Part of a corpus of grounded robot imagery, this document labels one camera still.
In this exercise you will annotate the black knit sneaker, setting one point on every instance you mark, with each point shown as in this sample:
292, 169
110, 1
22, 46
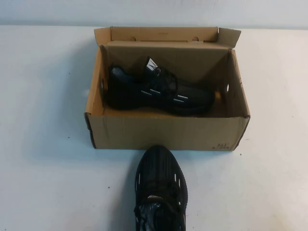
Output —
149, 96
158, 173

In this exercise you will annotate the brown cardboard shoe box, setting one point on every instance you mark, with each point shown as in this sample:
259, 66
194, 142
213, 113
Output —
168, 132

